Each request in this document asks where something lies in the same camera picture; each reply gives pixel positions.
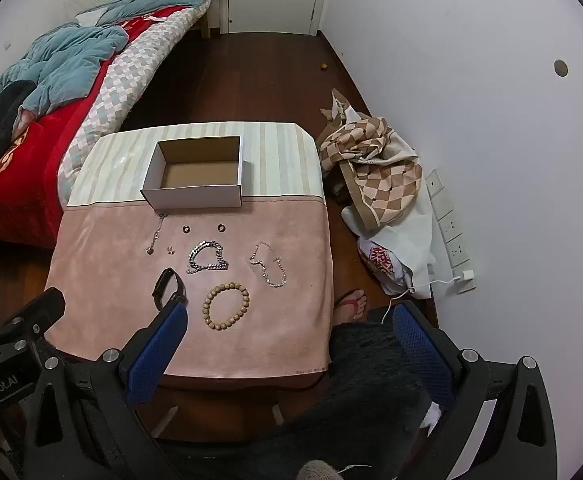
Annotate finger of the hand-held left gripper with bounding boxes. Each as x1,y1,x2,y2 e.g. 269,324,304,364
0,287,67,361

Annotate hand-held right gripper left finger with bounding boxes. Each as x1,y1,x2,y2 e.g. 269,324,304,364
24,296,190,480

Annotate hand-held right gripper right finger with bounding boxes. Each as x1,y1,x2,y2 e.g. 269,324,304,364
391,302,559,480

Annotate wooden bead bracelet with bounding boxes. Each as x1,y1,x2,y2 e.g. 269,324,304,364
202,282,250,332

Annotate black smart band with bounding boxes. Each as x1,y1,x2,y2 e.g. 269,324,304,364
152,267,188,311

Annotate thin silver pendant chain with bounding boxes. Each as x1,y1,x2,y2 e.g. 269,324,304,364
145,212,168,257

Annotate thick silver chain bracelet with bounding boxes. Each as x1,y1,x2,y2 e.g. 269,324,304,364
186,240,230,276

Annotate thin silver necklace chain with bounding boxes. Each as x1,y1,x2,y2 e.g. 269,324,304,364
249,241,288,289

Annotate cardboard box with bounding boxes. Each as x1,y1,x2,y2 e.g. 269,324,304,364
140,136,252,210

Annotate small white cloth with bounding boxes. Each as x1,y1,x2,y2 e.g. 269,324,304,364
419,402,442,433

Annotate person's foot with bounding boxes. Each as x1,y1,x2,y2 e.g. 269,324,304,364
332,287,369,326

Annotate pink striped tablecloth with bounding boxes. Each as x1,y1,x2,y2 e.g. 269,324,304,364
44,121,333,391

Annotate red flip-flop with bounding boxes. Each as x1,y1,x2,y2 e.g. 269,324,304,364
332,290,369,323

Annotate white plastic bag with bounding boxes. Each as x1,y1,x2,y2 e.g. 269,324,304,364
356,195,437,301

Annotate red blanket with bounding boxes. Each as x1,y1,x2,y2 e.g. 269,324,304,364
0,2,197,251

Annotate grey fuzzy cloth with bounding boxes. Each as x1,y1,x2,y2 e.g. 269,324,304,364
296,460,345,480

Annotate pink garment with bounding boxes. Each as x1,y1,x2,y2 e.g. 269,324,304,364
14,107,40,136

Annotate beige checkered cloth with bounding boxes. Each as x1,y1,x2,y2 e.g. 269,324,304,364
319,89,422,236

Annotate checkered quilt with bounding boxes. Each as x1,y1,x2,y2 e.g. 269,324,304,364
58,0,213,206

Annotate teal padded quilt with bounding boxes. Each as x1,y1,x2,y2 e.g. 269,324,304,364
0,0,212,116

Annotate wooden bed leg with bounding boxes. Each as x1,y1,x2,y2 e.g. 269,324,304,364
199,0,222,39

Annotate white charger cable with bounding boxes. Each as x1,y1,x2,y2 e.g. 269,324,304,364
381,277,465,326

